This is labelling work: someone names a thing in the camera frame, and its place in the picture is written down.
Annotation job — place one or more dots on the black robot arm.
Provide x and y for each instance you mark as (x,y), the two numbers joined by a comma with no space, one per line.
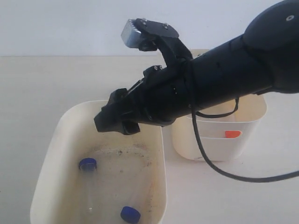
(265,58)

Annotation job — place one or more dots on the blue-capped tube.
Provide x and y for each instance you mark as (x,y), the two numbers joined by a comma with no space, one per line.
(132,211)
(88,168)

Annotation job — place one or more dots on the large cream plastic bin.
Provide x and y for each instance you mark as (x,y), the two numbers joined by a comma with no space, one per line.
(130,170)

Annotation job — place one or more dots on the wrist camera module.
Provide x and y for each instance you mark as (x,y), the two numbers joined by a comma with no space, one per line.
(139,31)

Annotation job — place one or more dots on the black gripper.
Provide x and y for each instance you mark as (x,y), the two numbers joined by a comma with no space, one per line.
(157,99)

